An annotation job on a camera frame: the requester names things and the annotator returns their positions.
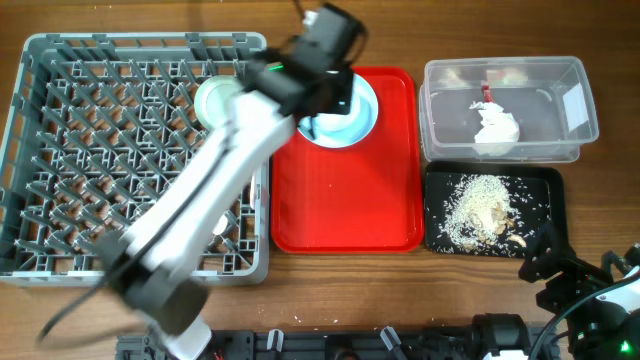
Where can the white napkin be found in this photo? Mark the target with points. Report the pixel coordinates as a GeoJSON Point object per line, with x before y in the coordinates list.
{"type": "Point", "coordinates": [499, 130]}

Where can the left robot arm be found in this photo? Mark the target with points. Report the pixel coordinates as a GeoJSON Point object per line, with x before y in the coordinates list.
{"type": "Point", "coordinates": [150, 264]}

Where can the light green saucer bowl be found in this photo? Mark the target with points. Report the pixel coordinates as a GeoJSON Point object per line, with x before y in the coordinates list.
{"type": "Point", "coordinates": [332, 122]}

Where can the clear plastic bin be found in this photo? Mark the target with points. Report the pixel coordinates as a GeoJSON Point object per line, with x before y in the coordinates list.
{"type": "Point", "coordinates": [549, 97]}

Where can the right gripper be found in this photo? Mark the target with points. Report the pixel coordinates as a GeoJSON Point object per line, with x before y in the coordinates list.
{"type": "Point", "coordinates": [581, 280]}

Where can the grey dishwasher rack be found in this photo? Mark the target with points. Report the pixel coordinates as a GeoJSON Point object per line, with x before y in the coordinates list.
{"type": "Point", "coordinates": [99, 127]}

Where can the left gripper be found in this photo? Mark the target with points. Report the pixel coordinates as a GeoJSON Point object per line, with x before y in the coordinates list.
{"type": "Point", "coordinates": [342, 102]}

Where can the red plastic tray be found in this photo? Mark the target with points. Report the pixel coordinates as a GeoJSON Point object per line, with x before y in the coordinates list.
{"type": "Point", "coordinates": [365, 198]}

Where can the rice food waste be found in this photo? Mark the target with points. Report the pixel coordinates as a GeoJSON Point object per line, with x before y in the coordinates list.
{"type": "Point", "coordinates": [479, 219]}

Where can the white plastic fork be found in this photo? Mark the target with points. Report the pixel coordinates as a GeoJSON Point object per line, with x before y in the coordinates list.
{"type": "Point", "coordinates": [252, 192]}

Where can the white plastic spoon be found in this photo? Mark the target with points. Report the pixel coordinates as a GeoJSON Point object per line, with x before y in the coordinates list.
{"type": "Point", "coordinates": [222, 226]}

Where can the red snack wrapper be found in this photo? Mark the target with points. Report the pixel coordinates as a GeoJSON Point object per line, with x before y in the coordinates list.
{"type": "Point", "coordinates": [486, 91]}

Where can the light blue plate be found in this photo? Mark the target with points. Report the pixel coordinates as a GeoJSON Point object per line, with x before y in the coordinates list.
{"type": "Point", "coordinates": [364, 111]}

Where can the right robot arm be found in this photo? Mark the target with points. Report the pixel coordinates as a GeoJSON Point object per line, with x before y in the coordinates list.
{"type": "Point", "coordinates": [599, 304]}

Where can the black tray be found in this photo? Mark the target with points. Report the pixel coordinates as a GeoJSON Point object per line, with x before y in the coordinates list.
{"type": "Point", "coordinates": [537, 192]}

